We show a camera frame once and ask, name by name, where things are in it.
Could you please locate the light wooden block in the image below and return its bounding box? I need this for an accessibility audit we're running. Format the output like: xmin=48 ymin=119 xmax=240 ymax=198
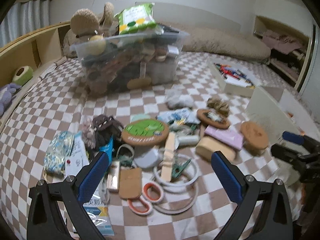
xmin=161 ymin=132 xmax=175 ymax=182

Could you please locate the white plastic ring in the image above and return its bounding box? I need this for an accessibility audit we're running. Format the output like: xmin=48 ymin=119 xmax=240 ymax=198
xmin=152 ymin=154 xmax=200 ymax=188

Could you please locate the white double-sided tape roll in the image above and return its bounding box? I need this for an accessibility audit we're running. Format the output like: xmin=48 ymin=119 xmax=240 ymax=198
xmin=153 ymin=182 xmax=199 ymax=216

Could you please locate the large white blue medicine packet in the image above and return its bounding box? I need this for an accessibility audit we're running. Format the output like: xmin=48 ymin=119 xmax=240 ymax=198
xmin=72 ymin=179 xmax=115 ymax=237

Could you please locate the round cork coaster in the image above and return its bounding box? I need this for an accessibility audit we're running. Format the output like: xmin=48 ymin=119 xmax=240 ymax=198
xmin=240 ymin=121 xmax=269 ymax=156

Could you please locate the blue floral patterned pouch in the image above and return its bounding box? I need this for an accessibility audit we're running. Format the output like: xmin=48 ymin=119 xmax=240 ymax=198
xmin=43 ymin=131 xmax=74 ymax=176

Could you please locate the small white wooden box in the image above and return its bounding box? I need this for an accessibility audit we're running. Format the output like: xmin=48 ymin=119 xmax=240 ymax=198
xmin=106 ymin=160 xmax=121 ymax=192

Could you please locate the pink flat packet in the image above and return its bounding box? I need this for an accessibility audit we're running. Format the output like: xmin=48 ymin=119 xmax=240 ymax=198
xmin=204 ymin=126 xmax=244 ymax=151

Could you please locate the oval bamboo box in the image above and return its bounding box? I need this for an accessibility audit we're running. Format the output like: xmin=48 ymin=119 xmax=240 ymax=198
xmin=195 ymin=137 xmax=236 ymax=162

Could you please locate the white tray with pens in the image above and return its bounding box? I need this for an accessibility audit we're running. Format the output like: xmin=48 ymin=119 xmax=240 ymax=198
xmin=207 ymin=59 xmax=262 ymax=98

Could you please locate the dark green clothes peg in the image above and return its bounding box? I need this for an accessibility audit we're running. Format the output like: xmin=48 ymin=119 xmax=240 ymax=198
xmin=171 ymin=159 xmax=191 ymax=180

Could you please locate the white rounded plastic device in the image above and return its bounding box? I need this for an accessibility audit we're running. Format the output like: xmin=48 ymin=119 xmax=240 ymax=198
xmin=133 ymin=146 xmax=163 ymax=169

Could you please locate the purple plush toy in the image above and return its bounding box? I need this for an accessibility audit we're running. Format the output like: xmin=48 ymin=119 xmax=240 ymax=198
xmin=0 ymin=82 xmax=22 ymax=116

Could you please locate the round green printed coaster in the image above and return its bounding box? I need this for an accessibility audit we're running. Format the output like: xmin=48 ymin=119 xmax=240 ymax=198
xmin=121 ymin=119 xmax=169 ymax=146

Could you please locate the green avocado plush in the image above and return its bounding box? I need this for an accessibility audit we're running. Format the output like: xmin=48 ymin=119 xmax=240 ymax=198
xmin=12 ymin=66 xmax=33 ymax=86

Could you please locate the beige long pillow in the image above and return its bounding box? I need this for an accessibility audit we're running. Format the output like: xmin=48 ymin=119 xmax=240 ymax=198
xmin=160 ymin=21 xmax=271 ymax=62

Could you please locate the wooden bed shelf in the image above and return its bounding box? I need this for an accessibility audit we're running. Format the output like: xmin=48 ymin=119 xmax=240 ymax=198
xmin=0 ymin=21 xmax=72 ymax=100

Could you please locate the clear plastic storage bin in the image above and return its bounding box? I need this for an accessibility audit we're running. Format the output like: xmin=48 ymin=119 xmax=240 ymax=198
xmin=70 ymin=28 xmax=188 ymax=96

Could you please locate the beige teddy plush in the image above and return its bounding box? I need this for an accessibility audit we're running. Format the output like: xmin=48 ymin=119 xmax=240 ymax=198
xmin=62 ymin=2 xmax=118 ymax=58

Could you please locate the green wet wipes pack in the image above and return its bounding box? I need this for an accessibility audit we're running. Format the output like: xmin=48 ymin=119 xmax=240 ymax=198
xmin=114 ymin=3 xmax=157 ymax=35

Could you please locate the wooden brush with rope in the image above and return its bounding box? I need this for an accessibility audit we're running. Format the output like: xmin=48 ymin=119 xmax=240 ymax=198
xmin=197 ymin=97 xmax=231 ymax=129

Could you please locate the orange white scissors handle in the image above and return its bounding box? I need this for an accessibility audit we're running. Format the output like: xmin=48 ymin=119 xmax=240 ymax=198
xmin=127 ymin=181 xmax=164 ymax=216

